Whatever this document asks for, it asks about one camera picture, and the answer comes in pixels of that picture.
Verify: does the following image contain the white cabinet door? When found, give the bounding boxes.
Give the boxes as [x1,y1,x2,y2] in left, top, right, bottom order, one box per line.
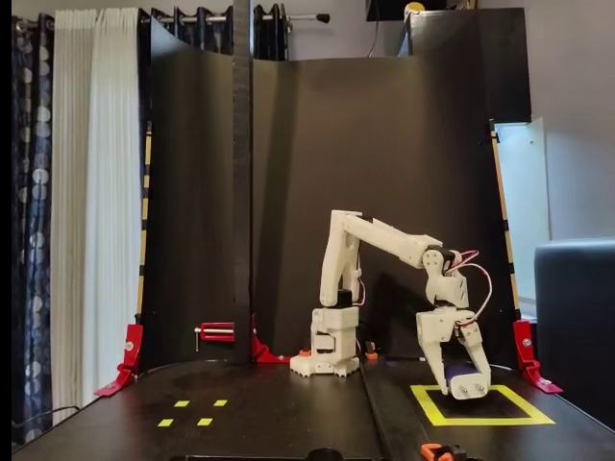
[494,117,552,318]

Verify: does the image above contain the thin black floor cable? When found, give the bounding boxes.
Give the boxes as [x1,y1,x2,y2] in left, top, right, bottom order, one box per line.
[12,405,81,429]

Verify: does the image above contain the red post base bracket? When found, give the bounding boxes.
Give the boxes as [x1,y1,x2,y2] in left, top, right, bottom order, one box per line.
[252,314,292,365]

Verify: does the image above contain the white moving gripper finger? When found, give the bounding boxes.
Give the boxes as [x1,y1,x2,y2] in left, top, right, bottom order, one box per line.
[455,324,493,386]

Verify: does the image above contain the black wall box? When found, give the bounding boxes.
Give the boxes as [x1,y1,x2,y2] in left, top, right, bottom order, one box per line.
[364,0,407,23]

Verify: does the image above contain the white pleated curtain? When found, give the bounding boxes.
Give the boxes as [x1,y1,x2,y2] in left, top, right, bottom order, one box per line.
[51,8,141,424]

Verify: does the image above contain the dark blue patterned curtain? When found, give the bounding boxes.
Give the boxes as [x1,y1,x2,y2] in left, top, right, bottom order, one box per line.
[12,13,55,446]
[138,4,289,61]

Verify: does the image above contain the red corner bracket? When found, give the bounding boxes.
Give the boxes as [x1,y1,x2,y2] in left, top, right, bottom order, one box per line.
[512,320,563,395]
[93,324,144,399]

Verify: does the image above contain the black backdrop board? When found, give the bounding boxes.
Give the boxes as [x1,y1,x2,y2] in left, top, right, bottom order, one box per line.
[138,21,518,380]

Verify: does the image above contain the yellow tape square outline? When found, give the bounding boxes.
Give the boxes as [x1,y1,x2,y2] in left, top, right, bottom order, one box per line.
[409,383,556,427]

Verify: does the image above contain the red screw clamp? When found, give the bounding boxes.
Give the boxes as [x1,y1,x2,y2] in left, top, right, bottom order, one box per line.
[194,323,236,354]

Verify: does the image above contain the orange black spring clamp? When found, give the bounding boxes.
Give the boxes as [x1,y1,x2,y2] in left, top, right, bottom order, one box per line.
[421,442,468,461]

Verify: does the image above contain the red white servo wire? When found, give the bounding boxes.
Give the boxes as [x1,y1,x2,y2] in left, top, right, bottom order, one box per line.
[446,249,494,330]

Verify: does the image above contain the white fixed gripper finger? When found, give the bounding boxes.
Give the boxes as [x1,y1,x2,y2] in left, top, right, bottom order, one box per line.
[422,339,454,397]

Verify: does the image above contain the black cabinet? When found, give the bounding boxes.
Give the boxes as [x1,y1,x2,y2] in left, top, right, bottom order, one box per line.
[397,7,533,127]

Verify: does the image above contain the blue white charger block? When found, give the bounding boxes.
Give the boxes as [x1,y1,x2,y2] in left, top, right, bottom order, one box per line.
[445,364,489,401]

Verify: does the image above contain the silver curtain rod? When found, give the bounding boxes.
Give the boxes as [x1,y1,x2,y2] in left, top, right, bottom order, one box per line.
[158,13,331,26]

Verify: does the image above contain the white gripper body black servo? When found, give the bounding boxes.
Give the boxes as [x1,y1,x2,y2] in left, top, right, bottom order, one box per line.
[415,309,480,345]

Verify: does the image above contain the dark leather armchair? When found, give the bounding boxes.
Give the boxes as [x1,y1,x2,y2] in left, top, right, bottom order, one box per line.
[533,237,615,428]

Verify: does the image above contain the thin hanging wire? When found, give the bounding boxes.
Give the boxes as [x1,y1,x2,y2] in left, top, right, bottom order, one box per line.
[367,18,381,59]

